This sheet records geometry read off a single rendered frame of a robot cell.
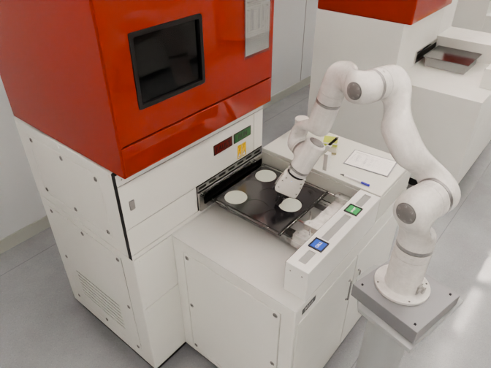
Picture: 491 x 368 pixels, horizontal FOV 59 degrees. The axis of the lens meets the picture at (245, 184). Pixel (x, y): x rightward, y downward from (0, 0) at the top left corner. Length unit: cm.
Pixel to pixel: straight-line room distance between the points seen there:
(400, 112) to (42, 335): 216
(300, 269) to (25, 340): 172
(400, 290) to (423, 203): 38
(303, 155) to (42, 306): 184
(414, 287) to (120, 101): 112
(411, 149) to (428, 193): 14
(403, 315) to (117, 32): 123
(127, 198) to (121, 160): 19
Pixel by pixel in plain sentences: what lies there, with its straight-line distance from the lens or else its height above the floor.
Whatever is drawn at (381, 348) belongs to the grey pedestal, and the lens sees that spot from 181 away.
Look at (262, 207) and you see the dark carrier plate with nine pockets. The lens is 184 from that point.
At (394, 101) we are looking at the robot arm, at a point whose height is 148.
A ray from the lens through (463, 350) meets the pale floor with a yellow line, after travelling 271.
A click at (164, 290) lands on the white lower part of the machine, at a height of 54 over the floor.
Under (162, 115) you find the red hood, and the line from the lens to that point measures 150.
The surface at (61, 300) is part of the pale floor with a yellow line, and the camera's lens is 287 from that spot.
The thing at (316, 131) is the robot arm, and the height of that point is 129.
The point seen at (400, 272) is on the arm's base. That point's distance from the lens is 155.
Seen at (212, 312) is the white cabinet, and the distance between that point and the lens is 197.
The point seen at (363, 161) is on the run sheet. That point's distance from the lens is 209.
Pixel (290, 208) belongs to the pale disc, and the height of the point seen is 90.
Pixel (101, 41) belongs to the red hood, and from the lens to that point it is 130.
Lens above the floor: 204
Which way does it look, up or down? 35 degrees down
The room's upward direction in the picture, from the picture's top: straight up
